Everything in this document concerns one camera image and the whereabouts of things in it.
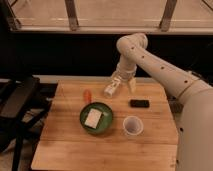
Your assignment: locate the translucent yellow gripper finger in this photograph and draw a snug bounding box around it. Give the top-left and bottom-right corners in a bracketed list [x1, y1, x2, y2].
[128, 78, 136, 93]
[111, 76, 121, 89]

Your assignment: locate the orange red pepper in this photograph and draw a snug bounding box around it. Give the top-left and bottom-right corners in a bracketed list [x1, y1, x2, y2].
[83, 90, 92, 104]

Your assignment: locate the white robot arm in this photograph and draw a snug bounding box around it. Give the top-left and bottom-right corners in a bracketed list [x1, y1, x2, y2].
[115, 33, 213, 171]

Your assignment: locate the clear plastic bottle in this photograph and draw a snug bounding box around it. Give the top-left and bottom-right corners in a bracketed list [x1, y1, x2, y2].
[104, 83, 116, 98]

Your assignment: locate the black rectangular block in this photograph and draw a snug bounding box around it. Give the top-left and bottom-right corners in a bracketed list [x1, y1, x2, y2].
[130, 99, 150, 108]

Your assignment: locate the white sponge block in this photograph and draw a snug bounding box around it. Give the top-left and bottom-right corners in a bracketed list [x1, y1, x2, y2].
[84, 109, 102, 128]

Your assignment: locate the green round plate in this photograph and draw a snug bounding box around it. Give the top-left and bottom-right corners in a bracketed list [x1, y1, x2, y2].
[79, 102, 113, 135]

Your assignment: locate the black chair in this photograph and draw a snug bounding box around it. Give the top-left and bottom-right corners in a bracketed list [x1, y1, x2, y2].
[0, 76, 51, 171]

